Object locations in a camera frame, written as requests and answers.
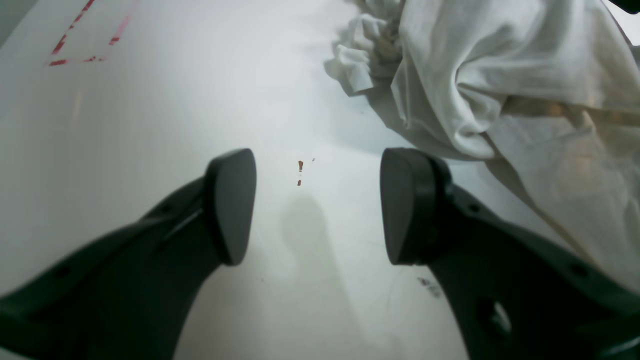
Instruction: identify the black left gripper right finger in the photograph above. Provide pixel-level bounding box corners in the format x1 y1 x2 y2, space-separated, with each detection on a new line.
380 148 640 360

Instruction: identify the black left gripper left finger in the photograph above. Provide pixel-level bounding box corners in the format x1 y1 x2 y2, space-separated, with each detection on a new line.
0 148 257 360

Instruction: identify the white T-shirt with yellow logo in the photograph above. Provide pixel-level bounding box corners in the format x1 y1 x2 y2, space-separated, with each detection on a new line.
330 0 640 292

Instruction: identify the red tape rectangle marking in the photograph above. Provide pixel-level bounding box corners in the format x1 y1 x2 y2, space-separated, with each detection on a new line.
45 0 140 68

